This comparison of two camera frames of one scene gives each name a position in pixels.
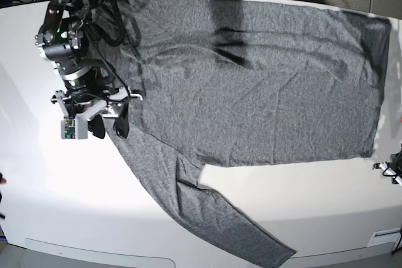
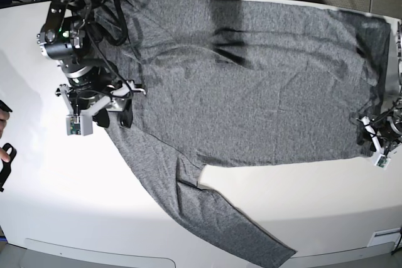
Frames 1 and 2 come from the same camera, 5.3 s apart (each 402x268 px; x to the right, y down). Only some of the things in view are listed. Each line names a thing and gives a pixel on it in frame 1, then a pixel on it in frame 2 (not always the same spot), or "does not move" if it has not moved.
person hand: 2,180 to 4,117
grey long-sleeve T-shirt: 223,81 does not move
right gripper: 393,167 to 385,132
